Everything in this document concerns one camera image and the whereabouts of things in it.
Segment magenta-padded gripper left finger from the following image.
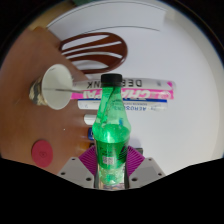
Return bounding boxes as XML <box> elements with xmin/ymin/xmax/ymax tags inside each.
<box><xmin>57</xmin><ymin>145</ymin><xmax>100</xmax><ymax>189</ymax></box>

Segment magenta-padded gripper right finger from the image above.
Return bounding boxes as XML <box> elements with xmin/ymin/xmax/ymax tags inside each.
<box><xmin>125</xmin><ymin>145</ymin><xmax>166</xmax><ymax>189</ymax></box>

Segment green plastic drink bottle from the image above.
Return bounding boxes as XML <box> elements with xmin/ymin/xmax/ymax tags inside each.
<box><xmin>92</xmin><ymin>73</ymin><xmax>133</xmax><ymax>191</ymax></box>

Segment flat round red coaster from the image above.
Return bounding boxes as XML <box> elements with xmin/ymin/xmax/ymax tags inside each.
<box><xmin>31</xmin><ymin>139</ymin><xmax>54</xmax><ymax>169</ymax></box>

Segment white bottle with blue cap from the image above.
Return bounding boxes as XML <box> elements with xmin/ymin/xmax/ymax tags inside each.
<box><xmin>83</xmin><ymin>113</ymin><xmax>99</xmax><ymax>126</ymax></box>

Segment pink and white long box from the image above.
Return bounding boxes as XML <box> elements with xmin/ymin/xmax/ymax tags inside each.
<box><xmin>69</xmin><ymin>77</ymin><xmax>177</xmax><ymax>101</ymax></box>

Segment camouflage print paper cup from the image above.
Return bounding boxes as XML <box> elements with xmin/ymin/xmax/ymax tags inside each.
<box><xmin>28</xmin><ymin>63</ymin><xmax>74</xmax><ymax>111</ymax></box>

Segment white flat panel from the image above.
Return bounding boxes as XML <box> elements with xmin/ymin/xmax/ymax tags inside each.
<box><xmin>46</xmin><ymin>1</ymin><xmax>168</xmax><ymax>33</ymax></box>

